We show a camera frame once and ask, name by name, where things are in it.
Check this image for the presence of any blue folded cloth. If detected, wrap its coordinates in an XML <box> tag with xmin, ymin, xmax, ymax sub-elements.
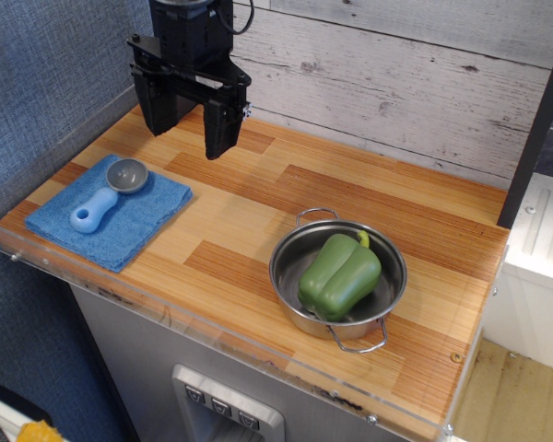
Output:
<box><xmin>25</xmin><ymin>155</ymin><xmax>193</xmax><ymax>273</ymax></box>

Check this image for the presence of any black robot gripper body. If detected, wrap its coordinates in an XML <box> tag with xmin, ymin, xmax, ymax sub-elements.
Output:
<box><xmin>127</xmin><ymin>1</ymin><xmax>252</xmax><ymax>120</ymax></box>

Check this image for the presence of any yellow object bottom left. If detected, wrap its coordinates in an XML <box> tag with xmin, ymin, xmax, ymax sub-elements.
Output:
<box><xmin>16</xmin><ymin>421</ymin><xmax>65</xmax><ymax>442</ymax></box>

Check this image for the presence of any blue grey measuring scoop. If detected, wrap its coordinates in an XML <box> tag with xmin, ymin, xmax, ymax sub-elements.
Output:
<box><xmin>70</xmin><ymin>158</ymin><xmax>149</xmax><ymax>234</ymax></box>

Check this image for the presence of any black vertical post right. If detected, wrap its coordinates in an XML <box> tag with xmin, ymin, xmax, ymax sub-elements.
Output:
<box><xmin>497</xmin><ymin>67</ymin><xmax>553</xmax><ymax>228</ymax></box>

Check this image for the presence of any green bell pepper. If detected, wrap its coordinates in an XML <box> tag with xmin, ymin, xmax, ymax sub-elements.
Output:
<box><xmin>298</xmin><ymin>230</ymin><xmax>382</xmax><ymax>322</ymax></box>

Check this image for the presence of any stainless steel pot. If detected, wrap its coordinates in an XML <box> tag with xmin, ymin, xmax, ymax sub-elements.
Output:
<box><xmin>269</xmin><ymin>211</ymin><xmax>407</xmax><ymax>352</ymax></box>

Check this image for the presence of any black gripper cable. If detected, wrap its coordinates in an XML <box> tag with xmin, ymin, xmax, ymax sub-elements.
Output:
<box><xmin>209</xmin><ymin>0</ymin><xmax>256</xmax><ymax>36</ymax></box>

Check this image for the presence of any white ribbed appliance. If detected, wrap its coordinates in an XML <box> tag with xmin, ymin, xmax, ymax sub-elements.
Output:
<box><xmin>482</xmin><ymin>173</ymin><xmax>553</xmax><ymax>367</ymax></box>

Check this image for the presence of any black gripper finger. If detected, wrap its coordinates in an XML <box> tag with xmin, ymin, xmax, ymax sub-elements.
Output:
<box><xmin>132</xmin><ymin>68</ymin><xmax>197</xmax><ymax>136</ymax></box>
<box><xmin>204</xmin><ymin>101</ymin><xmax>242</xmax><ymax>160</ymax></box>

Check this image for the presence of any silver dispenser panel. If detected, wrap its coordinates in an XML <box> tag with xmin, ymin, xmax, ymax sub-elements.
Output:
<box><xmin>172</xmin><ymin>364</ymin><xmax>286</xmax><ymax>441</ymax></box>

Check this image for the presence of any clear acrylic table guard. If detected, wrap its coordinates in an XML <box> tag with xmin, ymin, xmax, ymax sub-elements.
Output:
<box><xmin>0</xmin><ymin>215</ymin><xmax>508</xmax><ymax>441</ymax></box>

